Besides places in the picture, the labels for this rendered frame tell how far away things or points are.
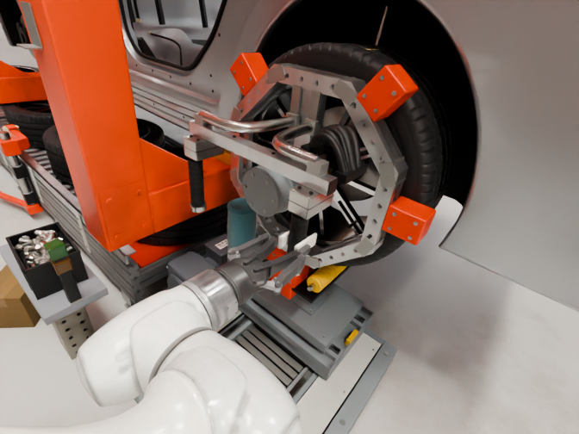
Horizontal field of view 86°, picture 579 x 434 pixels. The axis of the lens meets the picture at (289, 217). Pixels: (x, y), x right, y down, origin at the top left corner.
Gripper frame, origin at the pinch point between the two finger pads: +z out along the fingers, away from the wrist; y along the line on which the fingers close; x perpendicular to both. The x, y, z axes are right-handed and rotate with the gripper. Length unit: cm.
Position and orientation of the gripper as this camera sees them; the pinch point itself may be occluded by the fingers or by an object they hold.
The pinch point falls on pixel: (297, 240)
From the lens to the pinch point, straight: 65.5
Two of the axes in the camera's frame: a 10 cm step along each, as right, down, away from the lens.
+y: 7.7, 4.2, -4.9
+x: 1.1, -8.3, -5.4
